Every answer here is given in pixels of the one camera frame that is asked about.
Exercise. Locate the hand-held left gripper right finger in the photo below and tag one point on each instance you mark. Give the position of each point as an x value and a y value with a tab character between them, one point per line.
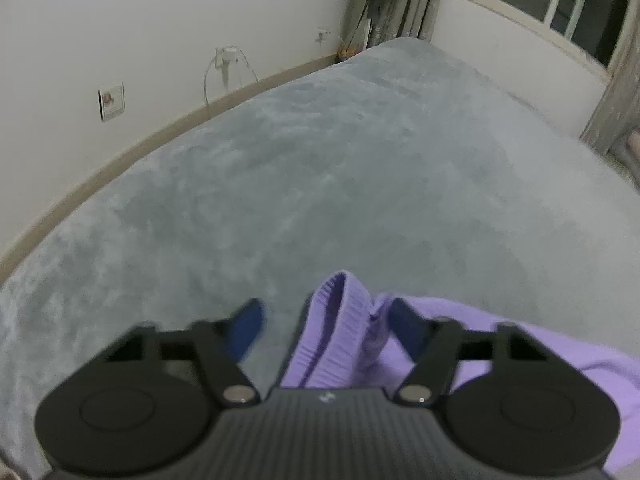
402	327

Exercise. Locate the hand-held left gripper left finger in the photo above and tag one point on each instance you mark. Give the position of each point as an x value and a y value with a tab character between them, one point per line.
248	327

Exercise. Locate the purple garment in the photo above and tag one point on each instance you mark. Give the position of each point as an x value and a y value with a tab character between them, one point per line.
345	330

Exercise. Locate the grey plush bed blanket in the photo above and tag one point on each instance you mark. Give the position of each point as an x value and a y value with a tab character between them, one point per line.
360	170

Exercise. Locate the small orange object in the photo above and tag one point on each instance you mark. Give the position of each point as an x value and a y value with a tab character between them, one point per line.
343	52

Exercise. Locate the grey curtain beside bedding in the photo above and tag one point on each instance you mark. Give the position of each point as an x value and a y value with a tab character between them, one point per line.
612	110

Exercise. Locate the grey curtain beside jacket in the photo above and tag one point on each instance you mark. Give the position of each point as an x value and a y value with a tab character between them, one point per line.
400	10

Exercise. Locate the square wall socket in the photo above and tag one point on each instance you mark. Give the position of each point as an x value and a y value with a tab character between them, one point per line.
111	101

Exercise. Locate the small white wall socket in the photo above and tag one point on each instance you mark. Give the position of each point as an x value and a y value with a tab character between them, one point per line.
322	35

